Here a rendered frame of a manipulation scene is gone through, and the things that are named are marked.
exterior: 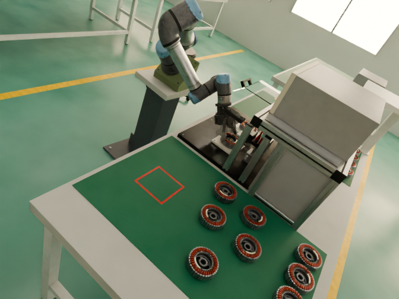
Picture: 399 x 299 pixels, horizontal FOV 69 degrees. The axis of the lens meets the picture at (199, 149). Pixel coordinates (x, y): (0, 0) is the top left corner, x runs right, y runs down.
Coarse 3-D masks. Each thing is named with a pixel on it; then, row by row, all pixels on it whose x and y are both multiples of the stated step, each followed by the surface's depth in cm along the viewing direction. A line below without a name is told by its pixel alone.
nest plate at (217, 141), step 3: (219, 135) 166; (216, 138) 163; (219, 138) 164; (213, 141) 160; (216, 141) 160; (219, 141) 162; (216, 144) 159; (219, 144) 159; (222, 144) 160; (219, 147) 159; (222, 147) 158; (225, 147) 159; (243, 147) 166; (225, 150) 158; (228, 150) 158; (231, 150) 159; (240, 150) 164; (228, 153) 157
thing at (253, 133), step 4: (240, 132) 157; (252, 132) 153; (248, 136) 152; (252, 136) 150; (248, 140) 152; (252, 140) 151; (252, 144) 151; (256, 144) 150; (256, 148) 157; (252, 152) 154
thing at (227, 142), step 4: (228, 132) 165; (228, 136) 165; (232, 136) 164; (236, 136) 165; (220, 140) 161; (224, 140) 159; (228, 140) 159; (232, 140) 162; (236, 140) 162; (224, 144) 159; (228, 144) 158; (232, 144) 158; (232, 148) 159
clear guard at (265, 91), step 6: (252, 84) 166; (258, 84) 170; (264, 84) 173; (234, 90) 163; (252, 90) 159; (258, 90) 162; (264, 90) 166; (270, 90) 169; (276, 90) 172; (258, 96) 156; (264, 96) 159; (270, 96) 162; (276, 96) 165; (270, 102) 155
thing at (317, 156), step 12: (252, 120) 126; (264, 120) 124; (276, 120) 128; (264, 132) 125; (276, 132) 122; (288, 132) 123; (300, 132) 128; (288, 144) 121; (300, 144) 119; (312, 144) 123; (300, 156) 120; (312, 156) 117; (324, 156) 118; (336, 156) 122; (324, 168) 116; (336, 168) 114; (348, 168) 118; (336, 180) 115
